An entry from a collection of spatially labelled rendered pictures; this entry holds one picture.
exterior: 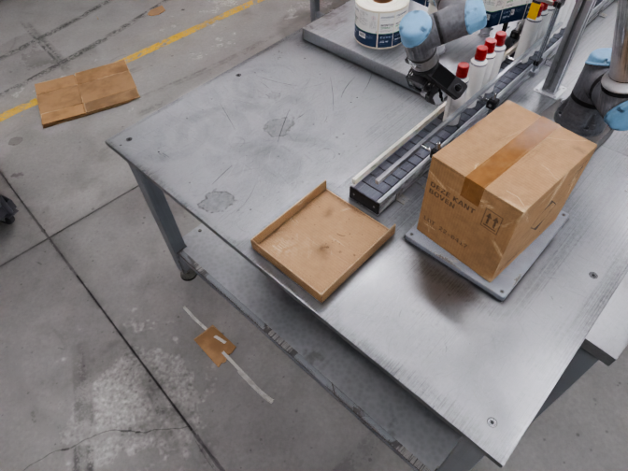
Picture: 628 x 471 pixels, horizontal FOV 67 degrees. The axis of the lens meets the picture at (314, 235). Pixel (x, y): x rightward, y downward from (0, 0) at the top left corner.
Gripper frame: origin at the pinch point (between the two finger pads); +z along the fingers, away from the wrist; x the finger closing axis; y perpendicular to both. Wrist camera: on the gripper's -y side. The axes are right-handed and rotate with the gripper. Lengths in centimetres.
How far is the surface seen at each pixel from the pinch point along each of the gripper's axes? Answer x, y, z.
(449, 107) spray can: -2.3, -0.4, 7.4
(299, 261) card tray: 62, 0, -16
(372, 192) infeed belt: 34.1, -1.0, -5.6
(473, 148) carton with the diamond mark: 15.6, -22.9, -22.7
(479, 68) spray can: -16.7, -1.5, 6.3
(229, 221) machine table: 65, 25, -17
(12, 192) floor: 134, 199, 39
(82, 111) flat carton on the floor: 78, 231, 69
